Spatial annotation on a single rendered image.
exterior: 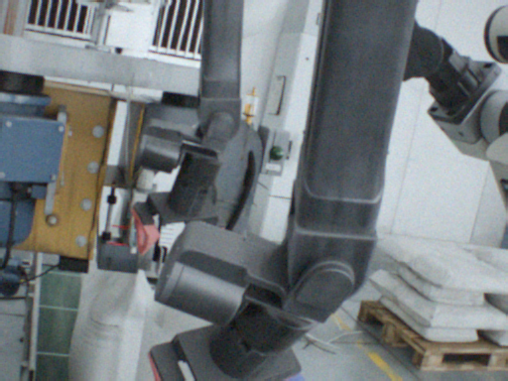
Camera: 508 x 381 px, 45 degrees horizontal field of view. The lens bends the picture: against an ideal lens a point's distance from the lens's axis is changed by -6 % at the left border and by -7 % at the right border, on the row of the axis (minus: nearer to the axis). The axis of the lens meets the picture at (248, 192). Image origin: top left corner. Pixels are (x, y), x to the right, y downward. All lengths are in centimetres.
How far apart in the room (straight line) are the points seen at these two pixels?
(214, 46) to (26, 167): 32
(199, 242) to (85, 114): 74
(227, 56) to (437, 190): 557
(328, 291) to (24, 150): 59
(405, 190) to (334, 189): 578
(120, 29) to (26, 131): 252
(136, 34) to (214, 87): 254
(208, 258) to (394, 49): 20
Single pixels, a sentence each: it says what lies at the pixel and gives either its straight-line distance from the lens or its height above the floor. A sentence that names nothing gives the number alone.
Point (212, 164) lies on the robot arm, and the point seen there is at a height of 129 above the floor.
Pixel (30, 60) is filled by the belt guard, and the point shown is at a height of 139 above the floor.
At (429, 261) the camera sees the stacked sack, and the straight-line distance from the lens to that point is 387.
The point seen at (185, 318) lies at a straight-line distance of 117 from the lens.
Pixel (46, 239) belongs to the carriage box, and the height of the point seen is 105.
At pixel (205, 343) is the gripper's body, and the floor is 118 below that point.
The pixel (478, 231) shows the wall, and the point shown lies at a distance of 684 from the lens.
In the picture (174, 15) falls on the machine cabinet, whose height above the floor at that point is 172.
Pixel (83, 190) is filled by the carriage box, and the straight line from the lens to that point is 121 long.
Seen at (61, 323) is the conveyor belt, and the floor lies 38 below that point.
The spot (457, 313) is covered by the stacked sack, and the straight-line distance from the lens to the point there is 386.
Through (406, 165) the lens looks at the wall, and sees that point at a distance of 615.
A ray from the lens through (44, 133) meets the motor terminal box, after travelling 94.
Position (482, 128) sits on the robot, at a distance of 100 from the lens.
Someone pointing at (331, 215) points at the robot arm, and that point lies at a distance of 43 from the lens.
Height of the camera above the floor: 141
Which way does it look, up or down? 10 degrees down
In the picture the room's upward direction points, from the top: 12 degrees clockwise
